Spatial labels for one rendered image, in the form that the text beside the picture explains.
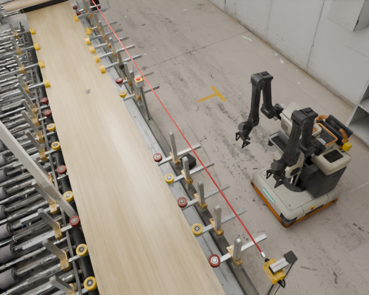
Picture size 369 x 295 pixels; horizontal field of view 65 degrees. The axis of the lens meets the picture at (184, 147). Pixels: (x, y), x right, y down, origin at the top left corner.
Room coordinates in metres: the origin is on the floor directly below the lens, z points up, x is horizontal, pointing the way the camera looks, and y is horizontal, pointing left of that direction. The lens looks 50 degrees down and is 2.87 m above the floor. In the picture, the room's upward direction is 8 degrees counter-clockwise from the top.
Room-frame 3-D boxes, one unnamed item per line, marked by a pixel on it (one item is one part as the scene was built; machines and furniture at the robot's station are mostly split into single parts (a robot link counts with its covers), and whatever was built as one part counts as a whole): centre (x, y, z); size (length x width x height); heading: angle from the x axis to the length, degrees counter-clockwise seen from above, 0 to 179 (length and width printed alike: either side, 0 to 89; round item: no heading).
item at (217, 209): (0.89, -0.16, 0.93); 0.04 x 0.04 x 0.48; 19
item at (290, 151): (1.16, -0.71, 1.40); 0.11 x 0.06 x 0.43; 20
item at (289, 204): (1.51, -1.08, 0.16); 0.67 x 0.64 x 0.25; 109
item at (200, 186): (1.12, -0.07, 0.88); 0.04 x 0.04 x 0.48; 19
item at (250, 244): (0.70, -0.27, 0.83); 0.43 x 0.03 x 0.04; 109
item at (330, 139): (1.55, -1.19, 0.87); 0.23 x 0.15 x 0.11; 19
